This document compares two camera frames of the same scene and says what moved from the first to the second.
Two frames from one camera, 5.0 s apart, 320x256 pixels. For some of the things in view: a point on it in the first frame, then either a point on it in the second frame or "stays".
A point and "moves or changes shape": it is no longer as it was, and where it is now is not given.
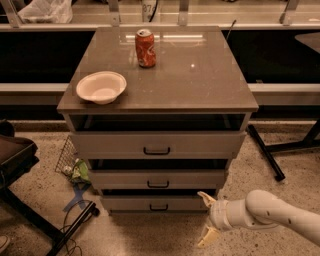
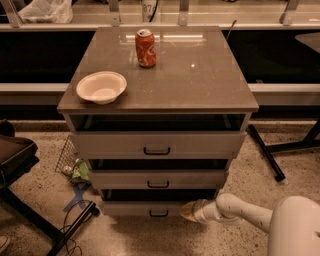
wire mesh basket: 67,158 stays
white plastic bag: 47,11 stays
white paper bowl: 101,87 stays
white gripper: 218,214 to 200,213
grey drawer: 155,204 moves or changes shape
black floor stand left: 43,224 stays
